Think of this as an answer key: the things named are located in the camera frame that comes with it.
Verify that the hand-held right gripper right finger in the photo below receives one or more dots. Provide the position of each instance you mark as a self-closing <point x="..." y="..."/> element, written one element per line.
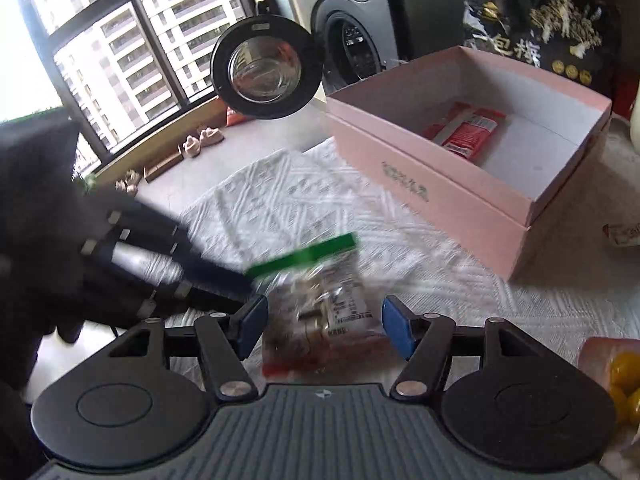
<point x="397" y="327"/>

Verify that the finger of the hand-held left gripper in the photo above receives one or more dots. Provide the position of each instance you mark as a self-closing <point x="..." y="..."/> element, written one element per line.
<point x="200" y="297"/>
<point x="175" y="247"/>

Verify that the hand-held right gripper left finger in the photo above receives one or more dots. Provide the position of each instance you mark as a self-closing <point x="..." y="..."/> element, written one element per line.
<point x="252" y="327"/>

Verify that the clear green-topped snack packet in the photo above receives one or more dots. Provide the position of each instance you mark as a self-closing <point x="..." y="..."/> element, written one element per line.
<point x="325" y="305"/>

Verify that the pink cardboard box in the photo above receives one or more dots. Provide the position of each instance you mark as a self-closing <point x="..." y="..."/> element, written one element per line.
<point x="440" y="200"/>

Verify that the person's left forearm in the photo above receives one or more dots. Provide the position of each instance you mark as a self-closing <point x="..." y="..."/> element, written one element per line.
<point x="10" y="435"/>

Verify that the person's left hand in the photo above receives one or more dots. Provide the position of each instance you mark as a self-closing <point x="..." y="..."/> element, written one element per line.
<point x="45" y="300"/>

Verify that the pink plush slipper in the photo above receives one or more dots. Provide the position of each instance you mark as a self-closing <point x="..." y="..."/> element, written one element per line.
<point x="192" y="147"/>
<point x="124" y="188"/>
<point x="132" y="176"/>
<point x="212" y="136"/>

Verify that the brown wooden box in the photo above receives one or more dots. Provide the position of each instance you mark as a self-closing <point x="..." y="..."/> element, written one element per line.
<point x="162" y="164"/>

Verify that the wooden window sill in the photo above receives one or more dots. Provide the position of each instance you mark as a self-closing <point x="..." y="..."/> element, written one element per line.
<point x="150" y="135"/>

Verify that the orange packet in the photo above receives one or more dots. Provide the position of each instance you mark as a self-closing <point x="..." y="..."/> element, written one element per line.
<point x="235" y="117"/>

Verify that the black framed window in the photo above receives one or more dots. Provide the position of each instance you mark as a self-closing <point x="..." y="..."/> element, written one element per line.
<point x="147" y="30"/>

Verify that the red snack packet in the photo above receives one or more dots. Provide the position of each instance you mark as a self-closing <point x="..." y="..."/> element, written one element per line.
<point x="462" y="132"/>

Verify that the clear packet of yellow fruit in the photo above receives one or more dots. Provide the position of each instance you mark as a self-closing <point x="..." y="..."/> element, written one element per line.
<point x="622" y="375"/>

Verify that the small white snack packet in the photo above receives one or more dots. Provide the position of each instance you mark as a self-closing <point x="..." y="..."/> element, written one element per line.
<point x="622" y="235"/>

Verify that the grey washing machine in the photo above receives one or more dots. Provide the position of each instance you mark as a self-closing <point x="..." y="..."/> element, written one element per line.
<point x="360" y="20"/>

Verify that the large black snack bag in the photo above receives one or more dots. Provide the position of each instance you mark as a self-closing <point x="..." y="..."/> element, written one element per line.
<point x="525" y="25"/>

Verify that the tall black panel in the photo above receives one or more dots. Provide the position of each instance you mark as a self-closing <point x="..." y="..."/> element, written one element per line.
<point x="425" y="0"/>

